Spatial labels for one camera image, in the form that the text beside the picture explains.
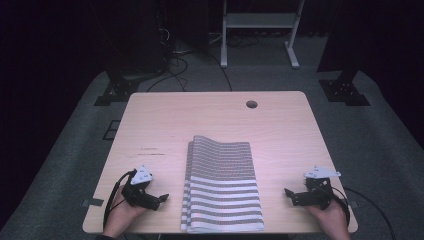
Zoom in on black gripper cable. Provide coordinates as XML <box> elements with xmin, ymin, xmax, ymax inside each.
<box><xmin>102</xmin><ymin>169</ymin><xmax>138</xmax><ymax>230</ymax></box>
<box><xmin>319</xmin><ymin>184</ymin><xmax>352</xmax><ymax>231</ymax></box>

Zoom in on white metal stand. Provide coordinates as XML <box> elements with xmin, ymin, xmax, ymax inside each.
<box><xmin>220</xmin><ymin>0</ymin><xmax>306</xmax><ymax>70</ymax></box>

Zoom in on black stand base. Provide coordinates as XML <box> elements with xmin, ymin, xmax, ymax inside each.
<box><xmin>93</xmin><ymin>69</ymin><xmax>142</xmax><ymax>107</ymax></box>
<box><xmin>317</xmin><ymin>66</ymin><xmax>371</xmax><ymax>107</ymax></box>

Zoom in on tangled cables under stand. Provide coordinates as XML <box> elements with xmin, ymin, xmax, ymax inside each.
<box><xmin>229</xmin><ymin>33</ymin><xmax>262</xmax><ymax>48</ymax></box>

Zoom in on person's left hand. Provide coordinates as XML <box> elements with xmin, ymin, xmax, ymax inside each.
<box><xmin>102</xmin><ymin>192</ymin><xmax>148</xmax><ymax>239</ymax></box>

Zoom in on dark cabinet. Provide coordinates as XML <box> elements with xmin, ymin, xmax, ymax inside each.
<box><xmin>165</xmin><ymin>0</ymin><xmax>212</xmax><ymax>52</ymax></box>

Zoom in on dark floor socket plate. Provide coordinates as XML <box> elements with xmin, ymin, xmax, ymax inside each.
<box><xmin>102</xmin><ymin>119</ymin><xmax>121</xmax><ymax>141</ymax></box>

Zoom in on black thin floor cable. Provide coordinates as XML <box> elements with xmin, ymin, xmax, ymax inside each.
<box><xmin>343</xmin><ymin>186</ymin><xmax>397</xmax><ymax>240</ymax></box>

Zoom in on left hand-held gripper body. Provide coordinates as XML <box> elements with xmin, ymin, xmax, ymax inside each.
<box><xmin>121</xmin><ymin>164</ymin><xmax>161</xmax><ymax>212</ymax></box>

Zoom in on black straight floor cable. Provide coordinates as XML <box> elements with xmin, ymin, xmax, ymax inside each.
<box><xmin>205</xmin><ymin>51</ymin><xmax>234</xmax><ymax>93</ymax></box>

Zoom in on person's right hand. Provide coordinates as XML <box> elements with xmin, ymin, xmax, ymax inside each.
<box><xmin>304</xmin><ymin>199</ymin><xmax>352</xmax><ymax>240</ymax></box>

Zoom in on grey white striped towel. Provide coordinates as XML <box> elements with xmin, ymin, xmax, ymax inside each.
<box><xmin>180</xmin><ymin>134</ymin><xmax>265</xmax><ymax>234</ymax></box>

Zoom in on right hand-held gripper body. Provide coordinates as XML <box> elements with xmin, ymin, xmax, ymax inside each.
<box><xmin>292</xmin><ymin>165</ymin><xmax>342</xmax><ymax>211</ymax></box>

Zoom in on black looped floor cable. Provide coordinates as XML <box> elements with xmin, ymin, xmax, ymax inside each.
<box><xmin>145</xmin><ymin>55</ymin><xmax>189</xmax><ymax>93</ymax></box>

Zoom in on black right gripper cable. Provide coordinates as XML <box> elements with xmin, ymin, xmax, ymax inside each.
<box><xmin>319</xmin><ymin>184</ymin><xmax>352</xmax><ymax>231</ymax></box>

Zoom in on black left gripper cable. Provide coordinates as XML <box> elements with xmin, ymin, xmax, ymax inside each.
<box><xmin>102</xmin><ymin>169</ymin><xmax>138</xmax><ymax>230</ymax></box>

